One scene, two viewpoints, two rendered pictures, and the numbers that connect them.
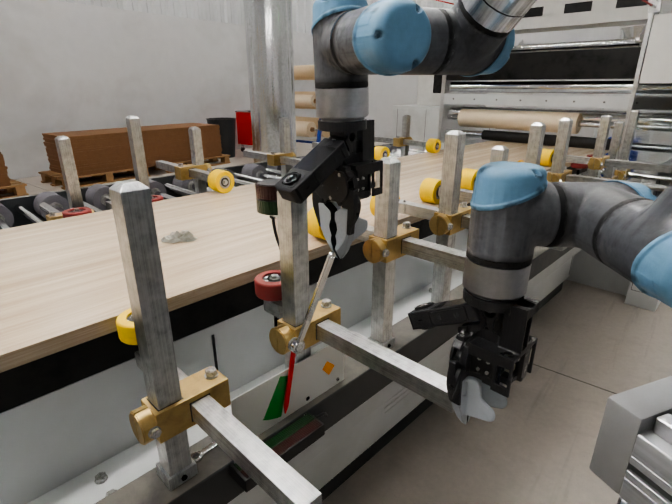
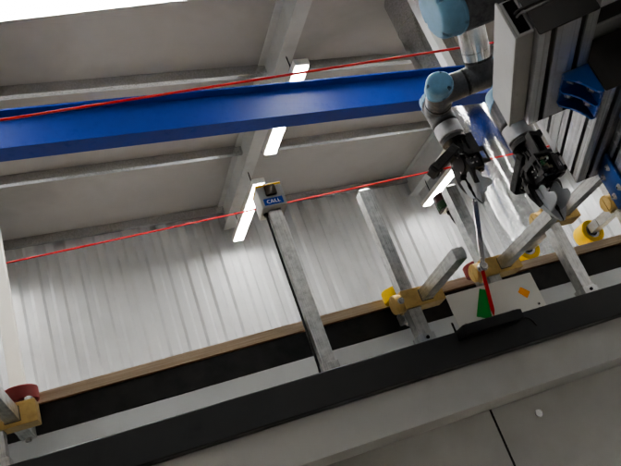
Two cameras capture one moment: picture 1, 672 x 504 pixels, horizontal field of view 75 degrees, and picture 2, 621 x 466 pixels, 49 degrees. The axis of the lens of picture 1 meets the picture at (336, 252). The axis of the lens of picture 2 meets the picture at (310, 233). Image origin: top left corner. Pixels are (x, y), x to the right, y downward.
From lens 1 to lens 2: 1.47 m
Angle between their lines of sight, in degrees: 51
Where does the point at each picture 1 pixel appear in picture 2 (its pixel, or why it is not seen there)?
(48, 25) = not seen: hidden behind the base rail
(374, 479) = not seen: outside the picture
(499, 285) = (512, 130)
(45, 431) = not seen: hidden behind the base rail
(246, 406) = (458, 302)
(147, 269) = (377, 221)
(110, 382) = (388, 344)
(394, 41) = (434, 85)
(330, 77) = (434, 122)
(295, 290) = (470, 237)
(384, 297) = (563, 250)
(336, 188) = (459, 165)
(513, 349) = (537, 153)
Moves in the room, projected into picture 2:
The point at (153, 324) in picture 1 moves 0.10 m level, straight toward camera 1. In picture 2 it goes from (386, 246) to (383, 232)
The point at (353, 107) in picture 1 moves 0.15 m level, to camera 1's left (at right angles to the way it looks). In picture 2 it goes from (449, 127) to (405, 154)
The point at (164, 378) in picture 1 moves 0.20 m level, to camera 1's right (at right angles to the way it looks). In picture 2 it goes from (399, 275) to (466, 238)
